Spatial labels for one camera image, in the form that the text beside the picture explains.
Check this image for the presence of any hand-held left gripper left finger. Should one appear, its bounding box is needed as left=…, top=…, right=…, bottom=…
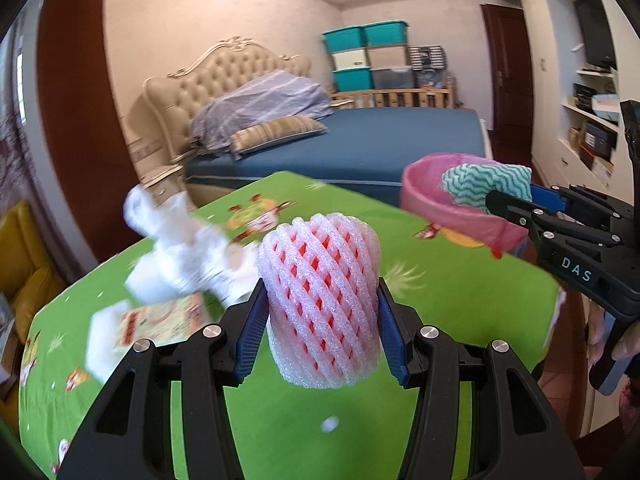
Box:
left=57, top=277, right=271, bottom=480

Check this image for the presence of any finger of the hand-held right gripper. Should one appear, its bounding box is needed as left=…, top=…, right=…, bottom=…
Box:
left=484, top=189, right=557, bottom=249
left=530, top=184, right=602, bottom=214

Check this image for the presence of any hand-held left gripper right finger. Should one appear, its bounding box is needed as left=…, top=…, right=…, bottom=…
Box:
left=377, top=277, right=586, bottom=480

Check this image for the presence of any teal zigzag cloth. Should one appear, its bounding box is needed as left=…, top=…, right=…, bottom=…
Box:
left=441, top=162, right=534, bottom=211

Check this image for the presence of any pink basket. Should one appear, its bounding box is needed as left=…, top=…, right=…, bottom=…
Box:
left=400, top=154, right=532, bottom=262

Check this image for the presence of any red fruit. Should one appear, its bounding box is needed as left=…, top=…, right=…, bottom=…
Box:
left=256, top=210, right=384, bottom=390

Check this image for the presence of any person's right hand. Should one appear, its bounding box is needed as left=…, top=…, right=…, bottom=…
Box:
left=586, top=302, right=640, bottom=367

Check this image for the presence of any flat snack packet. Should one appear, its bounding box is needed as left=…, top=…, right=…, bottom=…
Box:
left=114, top=292, right=204, bottom=349

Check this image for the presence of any green printed tablecloth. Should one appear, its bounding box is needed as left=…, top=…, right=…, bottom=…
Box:
left=17, top=170, right=567, bottom=480

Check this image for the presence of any dark wooden door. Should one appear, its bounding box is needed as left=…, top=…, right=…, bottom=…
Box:
left=479, top=3, right=534, bottom=162

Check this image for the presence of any bed with blue sheet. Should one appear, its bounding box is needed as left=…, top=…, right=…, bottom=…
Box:
left=183, top=107, right=489, bottom=197

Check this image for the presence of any checkered bag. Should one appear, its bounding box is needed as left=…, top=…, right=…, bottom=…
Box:
left=407, top=44, right=447, bottom=70

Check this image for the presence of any black television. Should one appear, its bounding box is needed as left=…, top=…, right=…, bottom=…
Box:
left=572, top=0, right=617, bottom=69

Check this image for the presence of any stack of plastic storage boxes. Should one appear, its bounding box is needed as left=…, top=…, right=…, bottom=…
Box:
left=321, top=20, right=416, bottom=94

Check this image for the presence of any cream nightstand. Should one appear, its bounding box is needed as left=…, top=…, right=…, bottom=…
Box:
left=125, top=136, right=189, bottom=202

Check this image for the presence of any striped pillow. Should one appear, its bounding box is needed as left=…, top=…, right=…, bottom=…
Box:
left=228, top=114, right=329, bottom=161

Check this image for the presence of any lavender striped quilt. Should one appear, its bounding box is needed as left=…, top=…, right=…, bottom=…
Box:
left=189, top=70, right=335, bottom=156

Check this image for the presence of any yellow leather armchair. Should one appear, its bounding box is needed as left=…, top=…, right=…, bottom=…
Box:
left=0, top=199, right=62, bottom=343

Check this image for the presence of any beige tufted headboard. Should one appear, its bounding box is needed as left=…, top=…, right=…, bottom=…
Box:
left=142, top=36, right=312, bottom=162

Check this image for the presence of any dark wooden panel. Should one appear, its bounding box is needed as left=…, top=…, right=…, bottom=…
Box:
left=36, top=0, right=132, bottom=272

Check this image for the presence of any lace curtain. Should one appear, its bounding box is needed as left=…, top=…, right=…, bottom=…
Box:
left=0, top=20, right=46, bottom=211

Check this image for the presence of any white wall shelf unit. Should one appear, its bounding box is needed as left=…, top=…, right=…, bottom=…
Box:
left=541, top=0, right=628, bottom=197

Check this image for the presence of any wooden crib rail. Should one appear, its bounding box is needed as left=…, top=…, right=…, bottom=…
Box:
left=327, top=77, right=457, bottom=110

